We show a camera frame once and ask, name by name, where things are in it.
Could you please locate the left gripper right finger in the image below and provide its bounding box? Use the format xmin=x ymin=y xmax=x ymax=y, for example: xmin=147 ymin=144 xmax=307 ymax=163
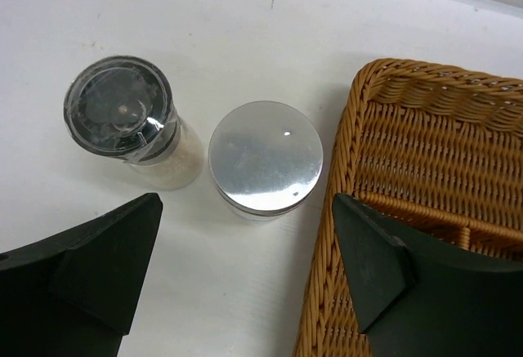
xmin=332 ymin=194 xmax=522 ymax=356

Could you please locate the silver-lid spice jar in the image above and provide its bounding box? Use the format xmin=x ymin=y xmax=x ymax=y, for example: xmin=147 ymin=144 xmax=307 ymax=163
xmin=208 ymin=100 xmax=324 ymax=221

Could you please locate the black-top salt grinder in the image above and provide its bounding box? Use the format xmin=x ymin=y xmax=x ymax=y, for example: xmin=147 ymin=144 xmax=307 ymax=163
xmin=63 ymin=56 xmax=204 ymax=190

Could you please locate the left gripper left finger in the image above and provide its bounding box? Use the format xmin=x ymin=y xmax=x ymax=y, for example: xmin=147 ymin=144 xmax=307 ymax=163
xmin=1 ymin=193 xmax=163 ymax=356

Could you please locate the brown wicker divided tray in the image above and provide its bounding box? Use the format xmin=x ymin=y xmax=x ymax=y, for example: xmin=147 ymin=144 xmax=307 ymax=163
xmin=293 ymin=58 xmax=522 ymax=356

